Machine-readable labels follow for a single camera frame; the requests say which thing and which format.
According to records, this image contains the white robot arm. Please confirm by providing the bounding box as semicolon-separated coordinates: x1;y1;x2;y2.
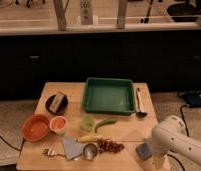
147;115;201;166

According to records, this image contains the brown block on plate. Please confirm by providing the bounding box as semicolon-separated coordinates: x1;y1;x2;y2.
49;91;66;113

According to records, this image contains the toy grape bunch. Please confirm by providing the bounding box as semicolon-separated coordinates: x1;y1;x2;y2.
97;139;124;153

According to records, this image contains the black cable left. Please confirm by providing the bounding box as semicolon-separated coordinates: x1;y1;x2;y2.
0;129;26;153

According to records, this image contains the orange bowl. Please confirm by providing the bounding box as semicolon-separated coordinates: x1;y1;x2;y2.
22;114;50;142

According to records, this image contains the green plastic tray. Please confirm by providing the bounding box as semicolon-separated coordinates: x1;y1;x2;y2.
82;77;135;116

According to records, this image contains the black cable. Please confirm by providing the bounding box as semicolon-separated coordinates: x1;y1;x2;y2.
167;103;195;171
0;129;26;153

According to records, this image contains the green toy pepper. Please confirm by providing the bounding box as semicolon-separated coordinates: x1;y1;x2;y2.
94;118;117;133

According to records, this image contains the wooden table board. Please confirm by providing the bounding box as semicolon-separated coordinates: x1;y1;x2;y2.
15;81;172;171

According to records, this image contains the blue device on floor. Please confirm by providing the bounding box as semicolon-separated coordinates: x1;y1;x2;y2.
181;91;201;108

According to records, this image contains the light green cup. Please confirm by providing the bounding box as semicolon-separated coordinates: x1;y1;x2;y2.
81;115;94;131

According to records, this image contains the blue sponge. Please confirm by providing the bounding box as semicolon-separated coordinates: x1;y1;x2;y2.
136;143;152;160

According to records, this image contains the blue grey cloth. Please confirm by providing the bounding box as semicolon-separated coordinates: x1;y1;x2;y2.
62;136;85;160

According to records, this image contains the small orange cup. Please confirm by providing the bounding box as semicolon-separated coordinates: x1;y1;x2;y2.
49;116;67;134

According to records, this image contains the metal measuring cup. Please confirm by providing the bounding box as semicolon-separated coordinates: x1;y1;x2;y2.
75;143;98;160

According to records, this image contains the black cable right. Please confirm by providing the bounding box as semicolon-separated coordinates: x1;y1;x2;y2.
167;103;195;171

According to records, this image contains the metal fork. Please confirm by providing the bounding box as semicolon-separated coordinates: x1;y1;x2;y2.
42;148;64;157

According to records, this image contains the yellow toy corn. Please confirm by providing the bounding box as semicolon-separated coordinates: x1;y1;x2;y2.
76;135;103;143

